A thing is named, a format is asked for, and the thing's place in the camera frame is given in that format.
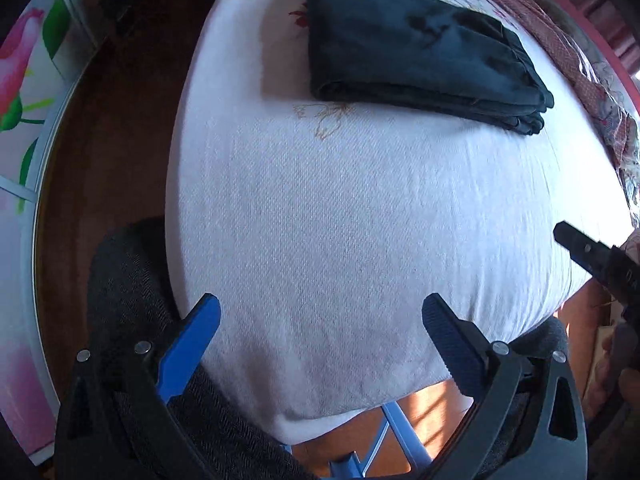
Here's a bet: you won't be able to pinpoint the white floral bed sheet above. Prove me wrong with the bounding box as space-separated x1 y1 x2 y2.
165 0 640 446

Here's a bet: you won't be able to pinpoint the blue metal frame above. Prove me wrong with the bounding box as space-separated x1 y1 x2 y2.
280 400 433 480

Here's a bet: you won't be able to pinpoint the dark navy pants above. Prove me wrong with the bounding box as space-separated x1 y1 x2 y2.
306 0 555 137

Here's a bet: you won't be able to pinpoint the wooden headboard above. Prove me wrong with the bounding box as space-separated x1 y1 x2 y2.
510 0 640 81

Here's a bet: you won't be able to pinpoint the person's grey trousers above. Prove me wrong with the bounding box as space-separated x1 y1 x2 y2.
87 217 571 480

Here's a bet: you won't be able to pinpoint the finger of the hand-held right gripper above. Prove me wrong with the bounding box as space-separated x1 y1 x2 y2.
553 220 613 286

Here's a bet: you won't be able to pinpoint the reddish patterned quilt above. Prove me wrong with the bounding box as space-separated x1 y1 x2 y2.
440 0 640 226

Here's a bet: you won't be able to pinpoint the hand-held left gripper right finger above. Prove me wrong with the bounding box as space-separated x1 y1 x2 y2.
421 292 589 480

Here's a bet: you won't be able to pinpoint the floral wardrobe door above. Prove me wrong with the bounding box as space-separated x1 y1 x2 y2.
0 0 101 466

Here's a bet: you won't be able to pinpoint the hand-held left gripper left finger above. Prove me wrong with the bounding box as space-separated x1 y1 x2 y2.
54 292 311 480

